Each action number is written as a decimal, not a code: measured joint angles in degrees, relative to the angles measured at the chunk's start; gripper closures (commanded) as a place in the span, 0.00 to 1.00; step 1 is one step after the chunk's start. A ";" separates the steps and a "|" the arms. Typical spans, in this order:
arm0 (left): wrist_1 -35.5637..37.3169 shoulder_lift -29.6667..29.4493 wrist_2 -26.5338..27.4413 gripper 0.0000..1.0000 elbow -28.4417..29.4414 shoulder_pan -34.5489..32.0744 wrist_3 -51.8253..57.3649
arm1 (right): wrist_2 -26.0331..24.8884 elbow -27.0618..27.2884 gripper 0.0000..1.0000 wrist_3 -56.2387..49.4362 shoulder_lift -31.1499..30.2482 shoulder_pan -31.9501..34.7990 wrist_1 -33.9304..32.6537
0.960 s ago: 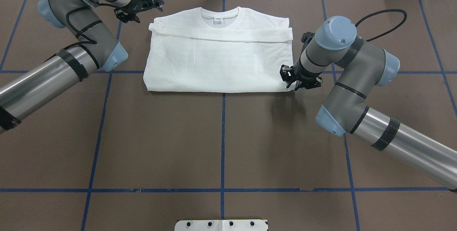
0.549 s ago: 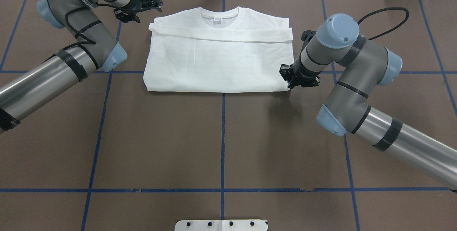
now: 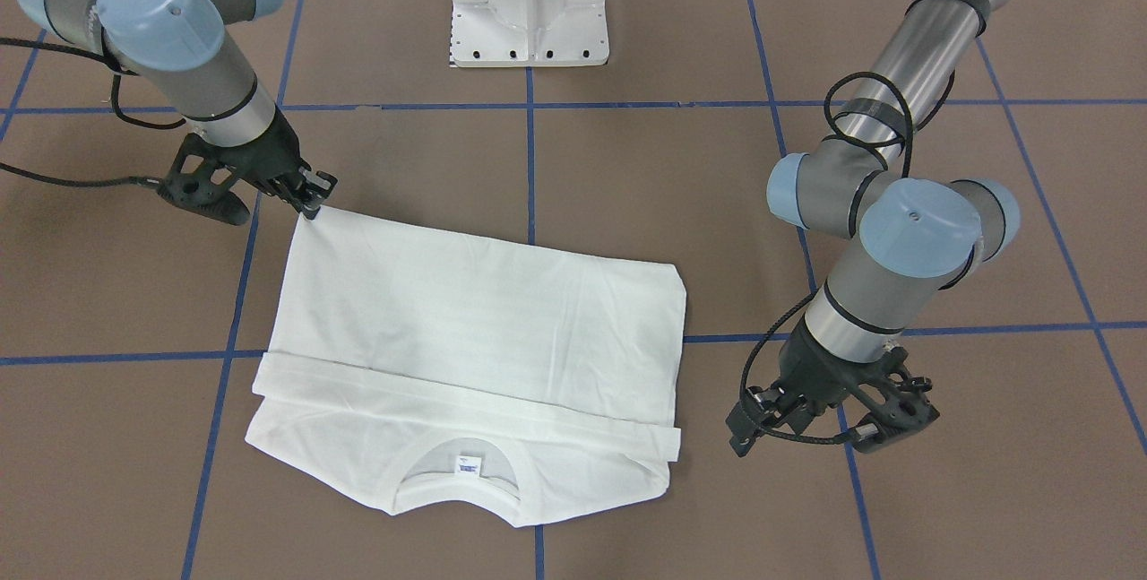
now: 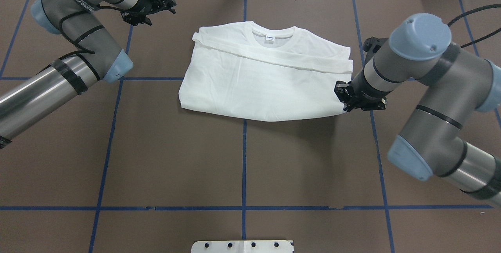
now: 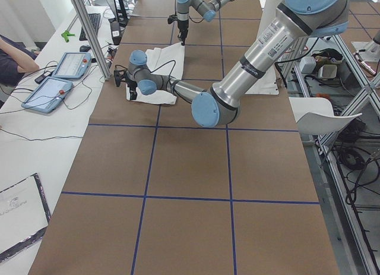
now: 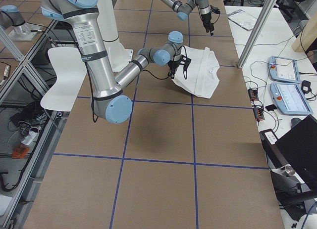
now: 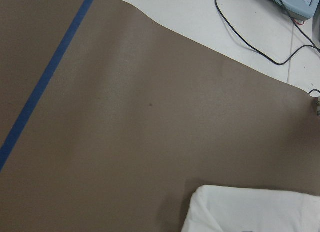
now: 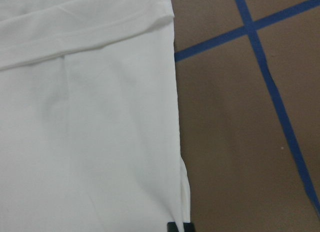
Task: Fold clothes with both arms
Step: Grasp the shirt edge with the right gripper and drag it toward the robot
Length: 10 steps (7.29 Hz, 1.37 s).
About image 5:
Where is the white plastic chair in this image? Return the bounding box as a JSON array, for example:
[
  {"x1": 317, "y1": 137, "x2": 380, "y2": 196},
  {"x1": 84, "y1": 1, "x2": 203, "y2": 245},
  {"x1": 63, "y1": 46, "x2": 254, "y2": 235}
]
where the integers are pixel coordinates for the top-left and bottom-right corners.
[{"x1": 289, "y1": 97, "x2": 362, "y2": 135}]

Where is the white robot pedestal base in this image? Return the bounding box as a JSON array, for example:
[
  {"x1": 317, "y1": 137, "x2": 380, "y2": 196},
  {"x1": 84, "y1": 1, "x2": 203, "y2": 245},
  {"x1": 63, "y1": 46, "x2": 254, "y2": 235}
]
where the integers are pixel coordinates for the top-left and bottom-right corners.
[{"x1": 246, "y1": 0, "x2": 282, "y2": 95}]

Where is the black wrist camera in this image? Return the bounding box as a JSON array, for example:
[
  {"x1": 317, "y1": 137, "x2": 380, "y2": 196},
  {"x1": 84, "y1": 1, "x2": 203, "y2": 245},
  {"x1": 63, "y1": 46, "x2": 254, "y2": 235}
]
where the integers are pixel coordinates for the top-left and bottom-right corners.
[
  {"x1": 167, "y1": 14, "x2": 178, "y2": 24},
  {"x1": 113, "y1": 65, "x2": 128, "y2": 87}
]

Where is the green plastic clamp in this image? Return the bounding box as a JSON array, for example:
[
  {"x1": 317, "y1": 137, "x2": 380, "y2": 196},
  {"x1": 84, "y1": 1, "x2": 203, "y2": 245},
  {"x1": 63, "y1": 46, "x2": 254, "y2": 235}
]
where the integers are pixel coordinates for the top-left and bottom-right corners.
[{"x1": 61, "y1": 30, "x2": 75, "y2": 43}]

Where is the black computer mouse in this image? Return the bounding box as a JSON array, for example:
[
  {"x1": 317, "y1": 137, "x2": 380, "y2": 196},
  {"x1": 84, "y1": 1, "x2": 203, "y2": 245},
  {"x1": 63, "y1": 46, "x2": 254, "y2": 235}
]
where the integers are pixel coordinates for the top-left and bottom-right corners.
[{"x1": 79, "y1": 45, "x2": 91, "y2": 52}]

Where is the white long-sleeve printed shirt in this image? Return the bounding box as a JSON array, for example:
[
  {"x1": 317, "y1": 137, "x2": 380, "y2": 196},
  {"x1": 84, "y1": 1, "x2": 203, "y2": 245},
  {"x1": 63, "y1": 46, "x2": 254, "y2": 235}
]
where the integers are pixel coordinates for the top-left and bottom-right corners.
[{"x1": 126, "y1": 42, "x2": 185, "y2": 105}]

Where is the black keyboard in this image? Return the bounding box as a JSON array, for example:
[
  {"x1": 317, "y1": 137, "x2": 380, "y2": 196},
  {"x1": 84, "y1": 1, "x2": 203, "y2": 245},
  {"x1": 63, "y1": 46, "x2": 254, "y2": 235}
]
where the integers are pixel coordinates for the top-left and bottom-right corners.
[{"x1": 78, "y1": 13, "x2": 102, "y2": 41}]

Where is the black power adapter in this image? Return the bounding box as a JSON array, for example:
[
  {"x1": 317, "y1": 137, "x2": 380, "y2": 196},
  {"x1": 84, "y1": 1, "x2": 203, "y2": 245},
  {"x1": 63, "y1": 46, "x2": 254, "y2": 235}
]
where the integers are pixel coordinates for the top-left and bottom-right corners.
[{"x1": 110, "y1": 21, "x2": 122, "y2": 45}]

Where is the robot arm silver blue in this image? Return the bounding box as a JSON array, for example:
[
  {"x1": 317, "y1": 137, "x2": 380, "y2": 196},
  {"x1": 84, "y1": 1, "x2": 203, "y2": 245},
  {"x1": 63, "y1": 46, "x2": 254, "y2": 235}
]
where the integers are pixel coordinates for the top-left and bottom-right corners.
[
  {"x1": 125, "y1": 0, "x2": 350, "y2": 128},
  {"x1": 167, "y1": 0, "x2": 235, "y2": 46}
]

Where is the blue teach pendant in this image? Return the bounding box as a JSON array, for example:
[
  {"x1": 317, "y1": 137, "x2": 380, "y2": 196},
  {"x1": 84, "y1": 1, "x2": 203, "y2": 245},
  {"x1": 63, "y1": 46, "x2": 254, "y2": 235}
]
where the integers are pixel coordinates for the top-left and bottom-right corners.
[
  {"x1": 21, "y1": 77, "x2": 73, "y2": 113},
  {"x1": 52, "y1": 52, "x2": 91, "y2": 80}
]

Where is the aluminium frame post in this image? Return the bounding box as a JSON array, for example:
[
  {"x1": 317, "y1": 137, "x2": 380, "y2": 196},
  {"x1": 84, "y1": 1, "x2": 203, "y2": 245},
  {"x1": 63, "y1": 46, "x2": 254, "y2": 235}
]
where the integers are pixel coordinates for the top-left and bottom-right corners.
[{"x1": 71, "y1": 0, "x2": 111, "y2": 81}]

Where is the blue teach pendant far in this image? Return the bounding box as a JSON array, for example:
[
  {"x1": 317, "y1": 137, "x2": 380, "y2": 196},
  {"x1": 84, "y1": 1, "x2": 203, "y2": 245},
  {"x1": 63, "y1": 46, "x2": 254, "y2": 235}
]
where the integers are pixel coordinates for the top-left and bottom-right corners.
[{"x1": 52, "y1": 52, "x2": 91, "y2": 80}]

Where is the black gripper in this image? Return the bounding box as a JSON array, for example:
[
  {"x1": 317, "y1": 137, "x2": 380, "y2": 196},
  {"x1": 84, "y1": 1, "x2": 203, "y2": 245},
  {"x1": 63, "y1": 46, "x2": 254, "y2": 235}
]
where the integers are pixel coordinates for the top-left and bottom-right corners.
[
  {"x1": 178, "y1": 20, "x2": 189, "y2": 46},
  {"x1": 126, "y1": 77, "x2": 138, "y2": 101}
]

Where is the white board black border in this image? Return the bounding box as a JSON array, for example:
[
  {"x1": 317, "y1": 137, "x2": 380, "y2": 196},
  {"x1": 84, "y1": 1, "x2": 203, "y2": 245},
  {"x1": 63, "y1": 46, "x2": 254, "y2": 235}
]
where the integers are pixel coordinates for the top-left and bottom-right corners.
[{"x1": 1, "y1": 173, "x2": 51, "y2": 263}]

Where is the seated person dark shirt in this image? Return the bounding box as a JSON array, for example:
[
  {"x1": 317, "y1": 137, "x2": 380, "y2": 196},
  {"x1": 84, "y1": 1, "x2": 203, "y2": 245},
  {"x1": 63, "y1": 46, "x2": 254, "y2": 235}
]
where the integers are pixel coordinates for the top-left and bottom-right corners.
[{"x1": 1, "y1": 35, "x2": 40, "y2": 87}]

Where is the blue teach pendant near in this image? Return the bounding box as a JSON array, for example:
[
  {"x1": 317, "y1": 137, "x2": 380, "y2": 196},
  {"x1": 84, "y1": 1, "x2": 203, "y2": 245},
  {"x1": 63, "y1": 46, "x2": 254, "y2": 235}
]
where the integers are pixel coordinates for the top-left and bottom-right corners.
[{"x1": 21, "y1": 77, "x2": 73, "y2": 113}]

